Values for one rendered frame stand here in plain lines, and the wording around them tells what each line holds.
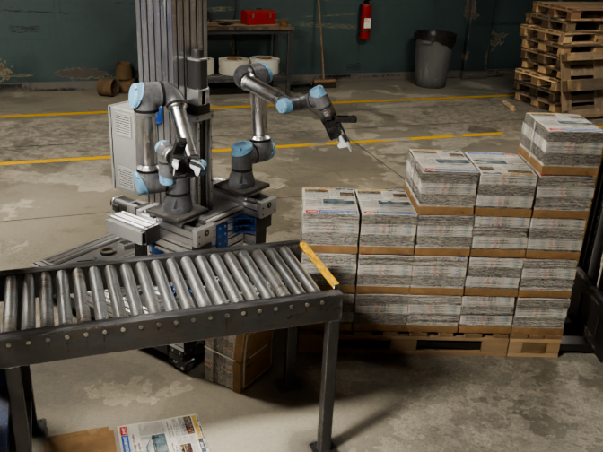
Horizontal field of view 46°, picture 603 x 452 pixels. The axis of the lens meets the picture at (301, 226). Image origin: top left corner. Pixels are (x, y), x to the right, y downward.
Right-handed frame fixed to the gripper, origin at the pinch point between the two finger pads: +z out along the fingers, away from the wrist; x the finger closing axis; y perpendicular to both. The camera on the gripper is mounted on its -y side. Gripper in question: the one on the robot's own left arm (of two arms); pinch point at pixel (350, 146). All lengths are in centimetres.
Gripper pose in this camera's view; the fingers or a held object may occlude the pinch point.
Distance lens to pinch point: 369.5
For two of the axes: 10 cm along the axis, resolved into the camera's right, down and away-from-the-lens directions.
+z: 4.6, 8.1, 3.6
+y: -8.9, 4.4, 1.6
